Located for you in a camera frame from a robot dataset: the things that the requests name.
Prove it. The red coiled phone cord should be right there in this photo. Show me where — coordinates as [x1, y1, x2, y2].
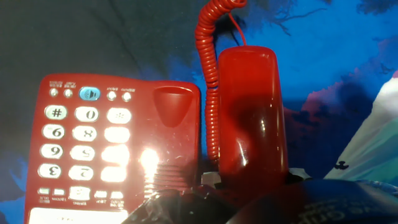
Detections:
[195, 0, 248, 164]

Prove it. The blue landscape printed cloth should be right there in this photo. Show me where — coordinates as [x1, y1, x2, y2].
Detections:
[0, 0, 398, 224]

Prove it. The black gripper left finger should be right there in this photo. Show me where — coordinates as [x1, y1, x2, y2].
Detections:
[121, 170, 237, 224]

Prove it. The red telephone base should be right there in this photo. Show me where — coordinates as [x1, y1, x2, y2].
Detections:
[24, 73, 202, 224]

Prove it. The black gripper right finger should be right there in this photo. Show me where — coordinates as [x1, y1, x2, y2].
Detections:
[287, 167, 312, 183]

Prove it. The red telephone handset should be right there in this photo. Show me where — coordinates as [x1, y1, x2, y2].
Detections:
[217, 45, 289, 203]

